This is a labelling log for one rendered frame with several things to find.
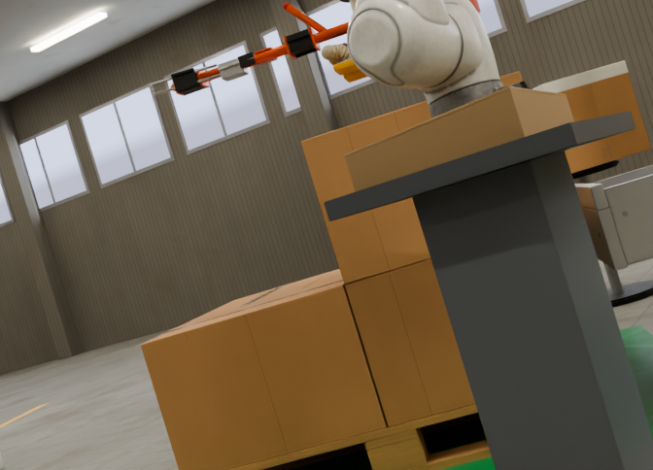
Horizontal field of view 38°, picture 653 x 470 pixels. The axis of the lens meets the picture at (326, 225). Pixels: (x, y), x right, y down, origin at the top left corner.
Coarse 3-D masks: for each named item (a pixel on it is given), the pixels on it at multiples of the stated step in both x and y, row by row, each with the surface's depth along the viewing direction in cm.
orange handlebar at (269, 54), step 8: (344, 24) 268; (320, 32) 269; (328, 32) 269; (336, 32) 269; (344, 32) 272; (320, 40) 273; (280, 48) 271; (256, 56) 272; (264, 56) 272; (272, 56) 272; (256, 64) 277; (208, 72) 275; (216, 72) 274; (208, 80) 279
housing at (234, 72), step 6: (234, 60) 273; (222, 66) 274; (234, 66) 273; (222, 72) 274; (228, 72) 274; (234, 72) 273; (240, 72) 273; (246, 72) 276; (222, 78) 274; (228, 78) 275; (234, 78) 278
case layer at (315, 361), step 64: (192, 320) 304; (256, 320) 259; (320, 320) 256; (384, 320) 253; (448, 320) 250; (192, 384) 262; (256, 384) 260; (320, 384) 257; (384, 384) 254; (448, 384) 251; (192, 448) 263; (256, 448) 260
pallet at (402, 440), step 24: (384, 432) 254; (408, 432) 253; (288, 456) 259; (312, 456) 302; (336, 456) 300; (384, 456) 254; (408, 456) 253; (432, 456) 259; (456, 456) 252; (480, 456) 250
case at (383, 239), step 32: (352, 128) 252; (384, 128) 251; (320, 160) 254; (320, 192) 254; (352, 192) 253; (352, 224) 253; (384, 224) 252; (416, 224) 250; (352, 256) 253; (384, 256) 252; (416, 256) 251
